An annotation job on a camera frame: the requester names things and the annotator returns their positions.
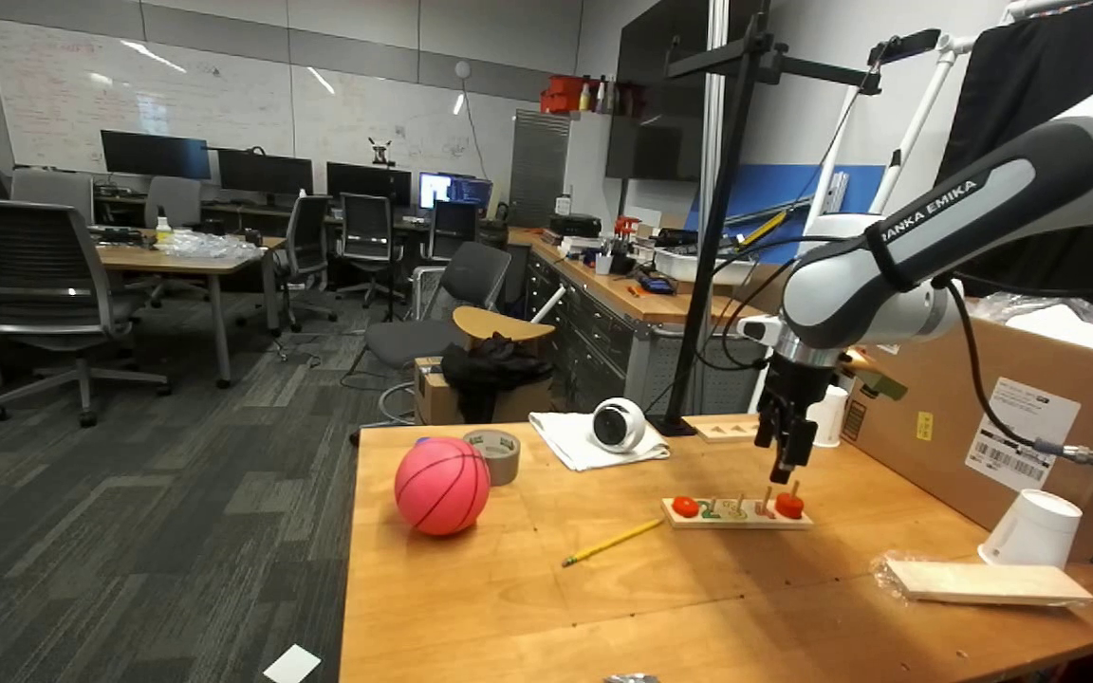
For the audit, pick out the pink rubber ball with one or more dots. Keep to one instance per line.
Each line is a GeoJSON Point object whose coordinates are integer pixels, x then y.
{"type": "Point", "coordinates": [440, 487]}

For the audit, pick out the wooden peg board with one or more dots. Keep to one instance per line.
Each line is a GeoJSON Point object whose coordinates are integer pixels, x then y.
{"type": "Point", "coordinates": [732, 513]}

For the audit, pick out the white paper sheet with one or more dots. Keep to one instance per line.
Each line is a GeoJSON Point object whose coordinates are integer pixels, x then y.
{"type": "Point", "coordinates": [579, 450]}

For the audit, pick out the grey tape roll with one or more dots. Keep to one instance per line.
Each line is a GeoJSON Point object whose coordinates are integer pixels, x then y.
{"type": "Point", "coordinates": [497, 453]}

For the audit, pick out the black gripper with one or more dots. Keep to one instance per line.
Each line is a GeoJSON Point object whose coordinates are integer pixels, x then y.
{"type": "Point", "coordinates": [783, 416]}

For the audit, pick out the grey office chair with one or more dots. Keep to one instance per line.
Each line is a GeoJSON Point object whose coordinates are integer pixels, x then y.
{"type": "Point", "coordinates": [59, 298]}

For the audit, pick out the wooden round stool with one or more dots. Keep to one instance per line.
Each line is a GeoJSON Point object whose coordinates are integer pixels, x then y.
{"type": "Point", "coordinates": [491, 359]}

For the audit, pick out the yellow pencil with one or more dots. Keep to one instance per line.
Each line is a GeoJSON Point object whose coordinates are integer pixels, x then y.
{"type": "Point", "coordinates": [609, 543]}

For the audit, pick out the large cardboard box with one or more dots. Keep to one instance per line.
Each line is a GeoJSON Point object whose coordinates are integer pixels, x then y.
{"type": "Point", "coordinates": [974, 400]}

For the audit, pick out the black camera stand pole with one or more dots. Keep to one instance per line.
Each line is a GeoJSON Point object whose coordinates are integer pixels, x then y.
{"type": "Point", "coordinates": [731, 72]}

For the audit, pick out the wrist camera orange green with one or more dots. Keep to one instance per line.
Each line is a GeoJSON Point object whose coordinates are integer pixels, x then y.
{"type": "Point", "coordinates": [871, 379]}

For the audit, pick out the white paper cup far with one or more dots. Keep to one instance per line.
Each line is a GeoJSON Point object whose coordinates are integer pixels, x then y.
{"type": "Point", "coordinates": [1038, 527]}

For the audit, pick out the wooden office desk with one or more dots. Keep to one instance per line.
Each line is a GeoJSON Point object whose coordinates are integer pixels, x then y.
{"type": "Point", "coordinates": [210, 269]}

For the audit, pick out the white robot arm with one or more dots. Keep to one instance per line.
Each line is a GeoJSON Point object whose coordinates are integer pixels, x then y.
{"type": "Point", "coordinates": [885, 282]}

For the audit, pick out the white flat wooden board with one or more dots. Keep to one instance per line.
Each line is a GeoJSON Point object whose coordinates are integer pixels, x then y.
{"type": "Point", "coordinates": [961, 583]}

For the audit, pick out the long wooden puzzle board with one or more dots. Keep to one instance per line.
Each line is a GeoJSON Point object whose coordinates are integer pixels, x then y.
{"type": "Point", "coordinates": [722, 425]}

